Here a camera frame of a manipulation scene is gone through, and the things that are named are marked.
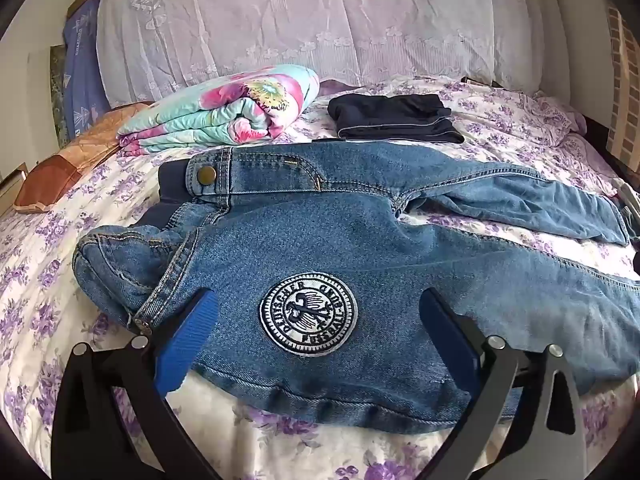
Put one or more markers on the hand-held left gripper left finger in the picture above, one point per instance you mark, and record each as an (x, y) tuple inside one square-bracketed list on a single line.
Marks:
[(187, 340)]

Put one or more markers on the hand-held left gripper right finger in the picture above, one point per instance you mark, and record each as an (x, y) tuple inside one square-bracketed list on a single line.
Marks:
[(442, 332)]

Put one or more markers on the blue denim pants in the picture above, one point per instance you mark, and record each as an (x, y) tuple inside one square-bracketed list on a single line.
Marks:
[(350, 240)]

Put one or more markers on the folded dark navy pants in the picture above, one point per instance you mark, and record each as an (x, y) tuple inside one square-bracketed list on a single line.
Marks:
[(395, 115)]

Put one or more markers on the purple floral bedspread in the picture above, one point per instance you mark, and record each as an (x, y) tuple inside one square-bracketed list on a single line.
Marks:
[(50, 280)]

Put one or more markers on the orange brown pillow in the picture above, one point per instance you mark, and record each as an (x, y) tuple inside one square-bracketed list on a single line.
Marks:
[(75, 160)]

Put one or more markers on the folded floral blanket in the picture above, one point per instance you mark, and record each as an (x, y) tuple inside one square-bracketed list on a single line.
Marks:
[(220, 110)]

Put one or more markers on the framed picture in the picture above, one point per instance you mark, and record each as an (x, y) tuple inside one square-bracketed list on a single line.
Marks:
[(59, 95)]

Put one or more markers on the blue patterned pillow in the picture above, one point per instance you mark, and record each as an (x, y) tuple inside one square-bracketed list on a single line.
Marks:
[(85, 75)]

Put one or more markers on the large white lace pillow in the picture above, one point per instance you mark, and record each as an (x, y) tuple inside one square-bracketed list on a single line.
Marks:
[(325, 20)]

